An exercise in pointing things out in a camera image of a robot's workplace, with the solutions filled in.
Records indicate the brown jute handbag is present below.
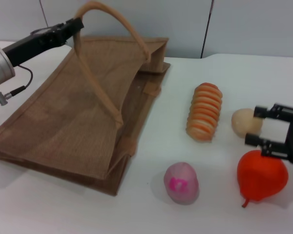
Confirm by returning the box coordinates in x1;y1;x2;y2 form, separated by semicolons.
0;0;171;197

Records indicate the grey cable with black plug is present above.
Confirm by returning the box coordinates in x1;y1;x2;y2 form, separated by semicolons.
10;65;34;96

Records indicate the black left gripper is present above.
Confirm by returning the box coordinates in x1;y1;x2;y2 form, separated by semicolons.
2;18;85;67

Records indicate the beige round bun toy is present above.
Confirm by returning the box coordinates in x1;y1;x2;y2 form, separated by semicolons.
231;108;263;139

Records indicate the pink egg-shaped toy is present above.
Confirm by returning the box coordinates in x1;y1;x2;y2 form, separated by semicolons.
163;161;200;206

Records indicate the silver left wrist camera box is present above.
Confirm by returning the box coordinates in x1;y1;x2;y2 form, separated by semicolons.
30;27;55;38

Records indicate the orange striped bread toy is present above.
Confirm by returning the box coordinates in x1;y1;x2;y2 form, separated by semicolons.
185;82;223;142

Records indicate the orange toy fruit with stem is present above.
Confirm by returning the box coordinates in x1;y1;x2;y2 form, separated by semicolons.
236;150;289;208

